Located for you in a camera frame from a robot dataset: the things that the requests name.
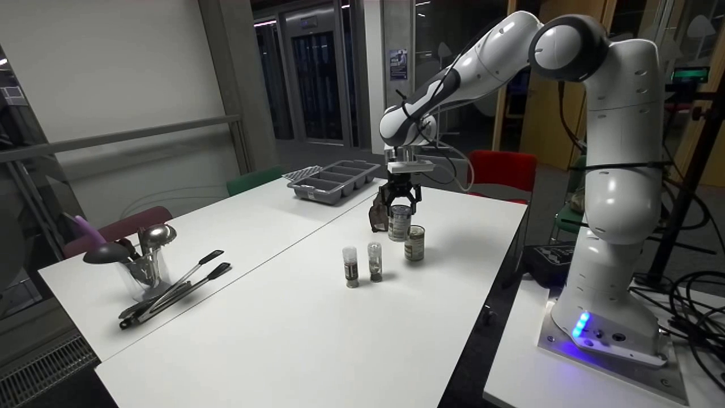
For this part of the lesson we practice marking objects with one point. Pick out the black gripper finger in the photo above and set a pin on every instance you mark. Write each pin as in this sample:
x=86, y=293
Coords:
x=415, y=197
x=378, y=214

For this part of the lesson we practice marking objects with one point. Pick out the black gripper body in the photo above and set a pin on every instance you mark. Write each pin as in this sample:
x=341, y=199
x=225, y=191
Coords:
x=399, y=185

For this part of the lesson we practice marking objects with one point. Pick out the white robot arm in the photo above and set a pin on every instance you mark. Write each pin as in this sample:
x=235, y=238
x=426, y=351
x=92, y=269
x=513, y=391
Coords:
x=624, y=167

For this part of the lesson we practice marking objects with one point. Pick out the brown snack pouch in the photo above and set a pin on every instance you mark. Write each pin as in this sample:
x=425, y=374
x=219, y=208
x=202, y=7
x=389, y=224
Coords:
x=372, y=218

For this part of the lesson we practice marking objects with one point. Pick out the right spice shaker jar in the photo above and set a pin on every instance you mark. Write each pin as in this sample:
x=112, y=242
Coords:
x=375, y=257

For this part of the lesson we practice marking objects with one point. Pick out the spice shaker jar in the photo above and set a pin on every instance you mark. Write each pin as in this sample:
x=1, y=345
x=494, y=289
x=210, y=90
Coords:
x=350, y=258
x=375, y=257

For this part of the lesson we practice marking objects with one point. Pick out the left spice shaker jar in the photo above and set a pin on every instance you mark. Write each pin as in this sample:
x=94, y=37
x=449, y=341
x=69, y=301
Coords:
x=350, y=258

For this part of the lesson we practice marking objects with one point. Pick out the grey cutlery tray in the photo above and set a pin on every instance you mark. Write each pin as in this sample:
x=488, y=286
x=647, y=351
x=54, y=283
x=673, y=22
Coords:
x=331, y=183

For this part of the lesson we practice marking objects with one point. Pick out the red chair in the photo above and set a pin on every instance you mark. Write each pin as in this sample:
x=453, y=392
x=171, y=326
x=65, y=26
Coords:
x=503, y=167

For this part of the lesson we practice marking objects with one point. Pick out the green chair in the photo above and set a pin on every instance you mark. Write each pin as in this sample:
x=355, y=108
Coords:
x=252, y=179

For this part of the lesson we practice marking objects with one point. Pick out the black metal tongs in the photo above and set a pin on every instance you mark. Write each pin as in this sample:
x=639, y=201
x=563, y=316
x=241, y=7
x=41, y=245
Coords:
x=138, y=312

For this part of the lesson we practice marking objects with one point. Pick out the silver spoon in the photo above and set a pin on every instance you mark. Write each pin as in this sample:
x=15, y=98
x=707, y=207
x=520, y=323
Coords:
x=155, y=236

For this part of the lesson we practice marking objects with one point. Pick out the glass utensil holder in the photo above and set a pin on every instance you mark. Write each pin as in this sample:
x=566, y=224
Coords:
x=148, y=269

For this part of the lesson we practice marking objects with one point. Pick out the black ladle spoon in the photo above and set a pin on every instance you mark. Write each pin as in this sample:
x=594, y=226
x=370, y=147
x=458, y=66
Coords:
x=112, y=251

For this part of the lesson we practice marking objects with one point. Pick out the purple utensil handle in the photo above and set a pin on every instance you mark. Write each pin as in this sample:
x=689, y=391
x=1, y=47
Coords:
x=86, y=230

